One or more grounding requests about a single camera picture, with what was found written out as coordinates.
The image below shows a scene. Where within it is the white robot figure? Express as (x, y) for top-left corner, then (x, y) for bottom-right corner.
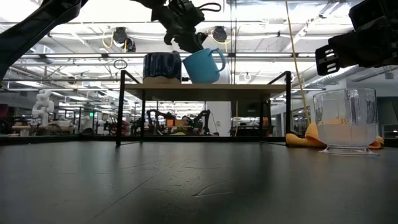
(30, 89), (55, 127)

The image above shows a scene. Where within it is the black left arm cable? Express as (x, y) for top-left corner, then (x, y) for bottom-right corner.
(198, 2), (223, 14)

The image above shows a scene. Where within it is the orange cloth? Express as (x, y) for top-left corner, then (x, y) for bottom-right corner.
(285, 123), (385, 150)

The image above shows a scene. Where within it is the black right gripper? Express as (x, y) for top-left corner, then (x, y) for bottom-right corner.
(315, 0), (398, 77)

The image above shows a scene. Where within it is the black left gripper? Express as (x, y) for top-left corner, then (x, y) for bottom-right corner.
(152, 0), (208, 54)

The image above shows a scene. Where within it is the wooden shelf with black legs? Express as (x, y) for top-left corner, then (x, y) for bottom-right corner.
(115, 70), (294, 147)

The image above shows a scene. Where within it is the black hanging cable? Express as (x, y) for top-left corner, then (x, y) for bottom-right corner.
(229, 0), (239, 85)

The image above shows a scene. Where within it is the light blue plastic mug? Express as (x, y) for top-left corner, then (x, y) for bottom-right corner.
(182, 47), (227, 85)

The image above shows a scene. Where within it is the person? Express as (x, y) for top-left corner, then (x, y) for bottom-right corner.
(179, 115), (193, 136)

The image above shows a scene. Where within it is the dark blue ceramic mug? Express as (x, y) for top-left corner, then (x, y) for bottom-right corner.
(142, 51), (183, 85)

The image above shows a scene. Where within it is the yellow cable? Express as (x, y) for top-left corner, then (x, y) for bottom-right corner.
(284, 0), (312, 127)

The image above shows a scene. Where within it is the clear plastic mug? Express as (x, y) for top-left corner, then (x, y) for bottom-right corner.
(312, 88), (380, 157)

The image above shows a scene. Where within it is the black ceiling cable reel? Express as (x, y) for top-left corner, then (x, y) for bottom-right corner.
(111, 27), (137, 54)
(211, 26), (229, 44)

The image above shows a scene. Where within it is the hanging wire loop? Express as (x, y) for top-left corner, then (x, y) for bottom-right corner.
(113, 58), (128, 71)

